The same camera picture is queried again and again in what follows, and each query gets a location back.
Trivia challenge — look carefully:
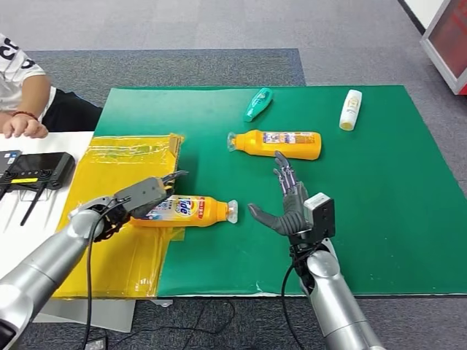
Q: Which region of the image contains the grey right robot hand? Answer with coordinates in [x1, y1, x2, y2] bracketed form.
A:
[248, 150, 311, 232]

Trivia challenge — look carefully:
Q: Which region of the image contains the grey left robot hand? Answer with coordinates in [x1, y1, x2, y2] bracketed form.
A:
[115, 170, 190, 219]

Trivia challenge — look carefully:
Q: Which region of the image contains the orange detergent bottle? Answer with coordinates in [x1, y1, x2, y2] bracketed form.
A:
[227, 129, 323, 161]
[129, 194, 239, 229]

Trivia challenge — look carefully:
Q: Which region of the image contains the teal plastic bottle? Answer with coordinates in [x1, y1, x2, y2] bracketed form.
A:
[243, 87, 274, 123]

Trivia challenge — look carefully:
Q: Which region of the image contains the white plastic bottle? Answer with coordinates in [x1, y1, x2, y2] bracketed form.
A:
[339, 89, 363, 132]

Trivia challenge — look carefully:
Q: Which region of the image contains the yellow plastic sheet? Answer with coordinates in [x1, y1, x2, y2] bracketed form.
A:
[52, 133, 186, 300]

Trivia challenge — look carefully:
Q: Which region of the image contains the green table mat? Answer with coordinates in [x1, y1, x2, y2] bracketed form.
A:
[92, 85, 467, 298]

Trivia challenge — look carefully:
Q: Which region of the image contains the white flat board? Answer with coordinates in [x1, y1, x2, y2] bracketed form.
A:
[34, 298, 137, 334]

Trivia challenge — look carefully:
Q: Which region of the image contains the dark grey rug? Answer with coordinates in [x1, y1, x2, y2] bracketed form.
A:
[27, 48, 306, 109]

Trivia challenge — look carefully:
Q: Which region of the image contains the black remote controller with antennas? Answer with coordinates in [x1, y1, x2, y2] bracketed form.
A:
[0, 152, 76, 227]

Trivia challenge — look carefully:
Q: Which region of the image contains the person's hand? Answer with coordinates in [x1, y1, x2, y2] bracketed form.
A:
[2, 114, 49, 140]

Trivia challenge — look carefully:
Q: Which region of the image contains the dark flat device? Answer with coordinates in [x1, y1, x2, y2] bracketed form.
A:
[0, 149, 22, 176]

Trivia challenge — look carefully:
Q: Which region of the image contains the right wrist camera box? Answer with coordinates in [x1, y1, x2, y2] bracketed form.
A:
[304, 192, 336, 240]

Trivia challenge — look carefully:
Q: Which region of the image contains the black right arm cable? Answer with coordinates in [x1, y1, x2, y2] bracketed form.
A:
[280, 249, 305, 350]

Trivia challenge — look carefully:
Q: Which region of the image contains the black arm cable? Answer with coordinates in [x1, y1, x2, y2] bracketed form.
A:
[80, 205, 117, 350]
[280, 249, 305, 350]

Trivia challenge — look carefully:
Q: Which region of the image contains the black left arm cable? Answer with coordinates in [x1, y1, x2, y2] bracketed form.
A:
[80, 205, 117, 350]

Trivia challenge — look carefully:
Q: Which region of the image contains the thin black floor cable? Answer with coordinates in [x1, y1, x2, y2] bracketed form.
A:
[106, 299, 237, 350]

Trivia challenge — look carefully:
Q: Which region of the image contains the red bead bracelet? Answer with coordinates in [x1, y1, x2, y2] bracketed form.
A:
[11, 110, 39, 122]

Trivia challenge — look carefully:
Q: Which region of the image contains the red cabinet with aluminium frame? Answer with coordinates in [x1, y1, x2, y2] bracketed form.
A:
[420, 0, 467, 96]

